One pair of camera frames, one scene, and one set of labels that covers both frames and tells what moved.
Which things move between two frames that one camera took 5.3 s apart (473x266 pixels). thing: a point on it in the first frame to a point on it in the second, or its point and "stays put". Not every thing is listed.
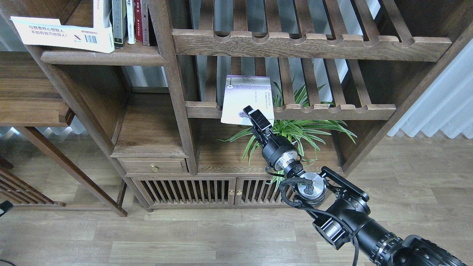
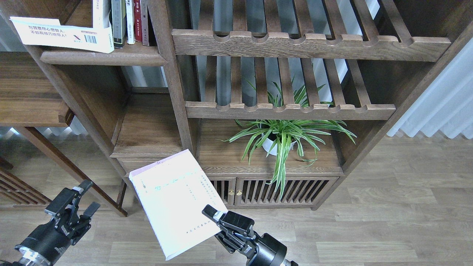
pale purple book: (240, 91) to (174, 193)
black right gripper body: (277, 150) to (265, 250)
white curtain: (447, 106) stays put
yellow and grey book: (119, 12) stays put
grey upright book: (145, 22) stays put
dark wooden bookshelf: (166, 81) stays put
